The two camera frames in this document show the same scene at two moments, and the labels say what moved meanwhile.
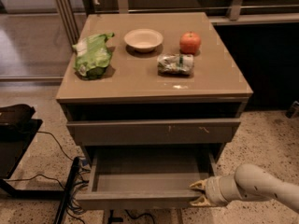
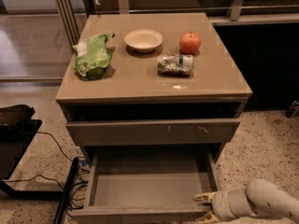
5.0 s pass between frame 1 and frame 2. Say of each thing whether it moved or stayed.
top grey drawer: stayed
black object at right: stayed
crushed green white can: stayed
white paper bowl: stayed
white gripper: moved
